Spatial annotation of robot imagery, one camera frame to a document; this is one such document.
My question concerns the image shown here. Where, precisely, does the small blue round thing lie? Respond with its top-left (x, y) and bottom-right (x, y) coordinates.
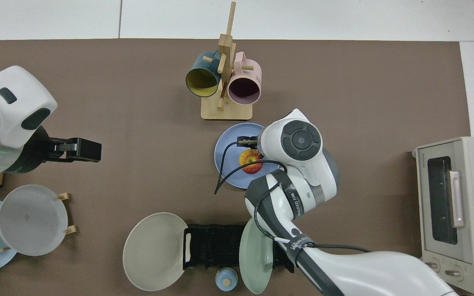
top-left (215, 268), bottom-right (238, 292)

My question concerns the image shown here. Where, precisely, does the pink mug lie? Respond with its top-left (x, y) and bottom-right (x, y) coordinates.
top-left (227, 52), bottom-right (262, 105)

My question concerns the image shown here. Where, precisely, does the dark blue mug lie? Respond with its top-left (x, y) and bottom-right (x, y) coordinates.
top-left (185, 51), bottom-right (222, 98)

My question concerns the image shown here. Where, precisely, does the red yellow apple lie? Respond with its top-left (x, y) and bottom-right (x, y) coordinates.
top-left (239, 149), bottom-right (265, 175)

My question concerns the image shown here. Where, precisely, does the grey plate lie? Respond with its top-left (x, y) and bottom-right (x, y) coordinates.
top-left (0, 185), bottom-right (69, 257)

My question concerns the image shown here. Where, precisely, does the wooden plate rack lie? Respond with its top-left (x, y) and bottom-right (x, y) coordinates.
top-left (0, 192), bottom-right (77, 252)

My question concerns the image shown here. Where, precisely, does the beige plate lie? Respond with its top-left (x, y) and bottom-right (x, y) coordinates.
top-left (123, 212), bottom-right (189, 292)

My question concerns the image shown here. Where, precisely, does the black dish rack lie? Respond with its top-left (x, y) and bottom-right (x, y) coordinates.
top-left (183, 223), bottom-right (295, 274)

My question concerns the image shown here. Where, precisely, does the brown table cloth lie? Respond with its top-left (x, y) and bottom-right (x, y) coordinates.
top-left (0, 39), bottom-right (471, 296)

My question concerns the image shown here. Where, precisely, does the pale green plate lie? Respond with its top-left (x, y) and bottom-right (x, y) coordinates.
top-left (239, 218), bottom-right (274, 295)

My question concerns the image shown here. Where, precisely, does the wooden cup stand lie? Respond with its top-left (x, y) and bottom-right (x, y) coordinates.
top-left (201, 1), bottom-right (253, 121)

